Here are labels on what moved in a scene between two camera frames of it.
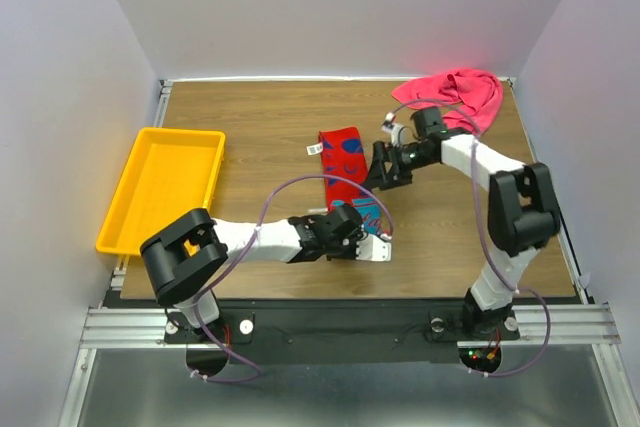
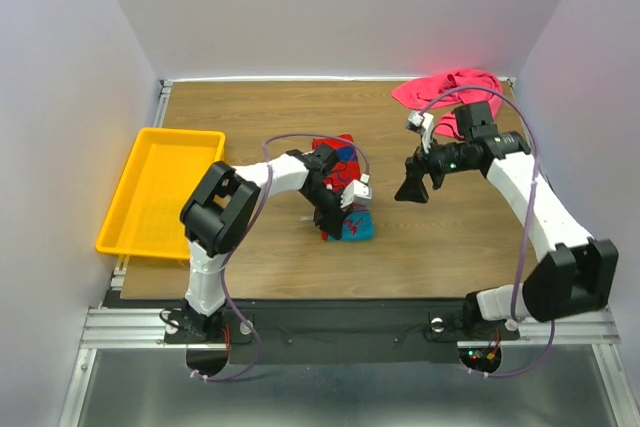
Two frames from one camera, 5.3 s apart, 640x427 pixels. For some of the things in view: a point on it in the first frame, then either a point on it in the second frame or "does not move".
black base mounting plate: [339, 332] does not move
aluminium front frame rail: [146, 327] does not move
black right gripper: [378, 175] to [412, 190]
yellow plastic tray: [174, 174] does not move
